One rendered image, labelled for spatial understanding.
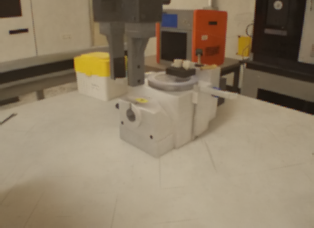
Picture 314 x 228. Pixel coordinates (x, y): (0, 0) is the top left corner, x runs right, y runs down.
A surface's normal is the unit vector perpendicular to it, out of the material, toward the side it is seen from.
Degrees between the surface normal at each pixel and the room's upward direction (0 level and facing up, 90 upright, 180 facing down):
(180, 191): 0
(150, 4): 90
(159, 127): 90
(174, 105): 90
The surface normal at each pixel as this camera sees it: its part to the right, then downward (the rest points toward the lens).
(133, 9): -0.73, 0.25
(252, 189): 0.00, -0.93
